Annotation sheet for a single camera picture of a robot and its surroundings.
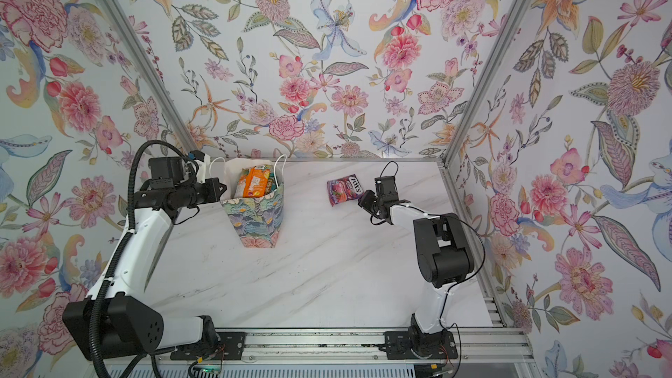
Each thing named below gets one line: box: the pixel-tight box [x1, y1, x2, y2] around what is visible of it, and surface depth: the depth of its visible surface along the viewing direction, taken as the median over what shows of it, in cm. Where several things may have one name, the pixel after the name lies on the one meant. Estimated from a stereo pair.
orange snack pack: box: [234, 164, 278, 198], surface depth 86 cm
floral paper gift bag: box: [210, 154, 288, 249], surface depth 85 cm
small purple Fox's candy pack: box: [326, 174, 364, 207], surface depth 109 cm
